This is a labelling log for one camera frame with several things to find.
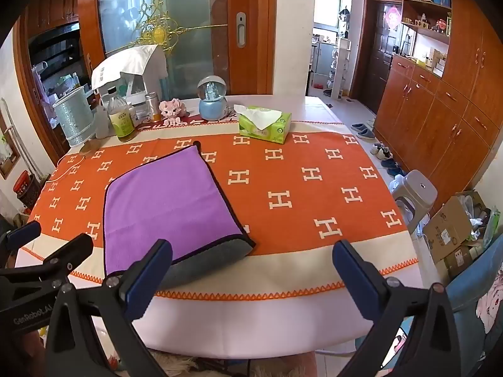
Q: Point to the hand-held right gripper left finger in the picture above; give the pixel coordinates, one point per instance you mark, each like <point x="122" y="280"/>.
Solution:
<point x="151" y="273"/>

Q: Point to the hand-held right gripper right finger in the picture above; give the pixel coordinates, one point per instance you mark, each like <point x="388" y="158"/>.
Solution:
<point x="353" y="279"/>

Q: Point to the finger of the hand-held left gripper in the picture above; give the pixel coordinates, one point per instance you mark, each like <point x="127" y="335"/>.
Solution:
<point x="72" y="249"/>
<point x="23" y="233"/>

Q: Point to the purple towel with grey back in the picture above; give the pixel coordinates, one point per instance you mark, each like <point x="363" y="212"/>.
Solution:
<point x="169" y="204"/>

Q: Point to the red basket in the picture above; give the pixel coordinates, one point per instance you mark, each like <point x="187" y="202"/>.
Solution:
<point x="26" y="190"/>

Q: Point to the cardboard box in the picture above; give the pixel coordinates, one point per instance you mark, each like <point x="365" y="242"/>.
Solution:
<point x="448" y="224"/>

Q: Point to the grey plastic stool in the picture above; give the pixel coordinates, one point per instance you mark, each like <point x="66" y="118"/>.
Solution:
<point x="416" y="188"/>

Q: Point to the blue chair with printed cushion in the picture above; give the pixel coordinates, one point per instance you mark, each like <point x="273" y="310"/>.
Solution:
<point x="471" y="286"/>

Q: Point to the blue shoes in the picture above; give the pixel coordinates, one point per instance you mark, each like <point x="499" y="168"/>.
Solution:
<point x="392" y="167"/>

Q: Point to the orange printed blanket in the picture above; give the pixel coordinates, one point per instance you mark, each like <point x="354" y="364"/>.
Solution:
<point x="298" y="172"/>

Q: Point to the silver green bucket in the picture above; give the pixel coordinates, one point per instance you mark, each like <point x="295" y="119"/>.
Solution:
<point x="74" y="119"/>

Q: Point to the translucent white bottle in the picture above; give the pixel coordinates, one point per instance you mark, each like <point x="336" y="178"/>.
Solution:
<point x="101" y="123"/>

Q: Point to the white sneakers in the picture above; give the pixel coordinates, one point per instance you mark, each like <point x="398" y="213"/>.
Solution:
<point x="381" y="151"/>

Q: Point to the bottle with yellow liquid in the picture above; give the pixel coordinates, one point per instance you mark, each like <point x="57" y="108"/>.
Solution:
<point x="121" y="121"/>

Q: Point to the grey slippers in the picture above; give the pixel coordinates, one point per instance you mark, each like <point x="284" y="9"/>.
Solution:
<point x="362" y="131"/>

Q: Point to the metal jar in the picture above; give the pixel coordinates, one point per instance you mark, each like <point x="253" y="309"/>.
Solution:
<point x="152" y="107"/>

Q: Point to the pink plush toy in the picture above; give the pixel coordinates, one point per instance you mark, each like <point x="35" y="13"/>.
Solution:
<point x="172" y="110"/>

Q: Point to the green tissue box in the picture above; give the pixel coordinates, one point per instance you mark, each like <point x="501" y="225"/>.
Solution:
<point x="265" y="125"/>

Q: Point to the blue snow globe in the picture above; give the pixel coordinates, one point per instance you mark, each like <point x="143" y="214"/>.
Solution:
<point x="212" y="104"/>

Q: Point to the white appliance with cloth cover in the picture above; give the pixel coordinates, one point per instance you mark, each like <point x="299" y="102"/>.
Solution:
<point x="129" y="65"/>

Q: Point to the white shoe rack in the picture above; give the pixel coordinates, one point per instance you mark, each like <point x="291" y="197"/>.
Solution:
<point x="340" y="68"/>

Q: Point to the dark entry door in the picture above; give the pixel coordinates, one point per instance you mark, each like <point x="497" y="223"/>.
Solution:
<point x="379" y="63"/>

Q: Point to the gold door ornament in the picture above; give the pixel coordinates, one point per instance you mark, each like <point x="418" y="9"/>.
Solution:
<point x="157" y="31"/>

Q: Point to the pink door decoration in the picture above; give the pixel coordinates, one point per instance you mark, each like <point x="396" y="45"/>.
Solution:
<point x="391" y="16"/>

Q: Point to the glass sliding door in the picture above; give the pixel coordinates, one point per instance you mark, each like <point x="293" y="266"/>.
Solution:
<point x="196" y="8"/>

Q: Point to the wooden wall cabinet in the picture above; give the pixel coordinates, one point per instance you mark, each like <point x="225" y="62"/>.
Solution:
<point x="440" y="118"/>

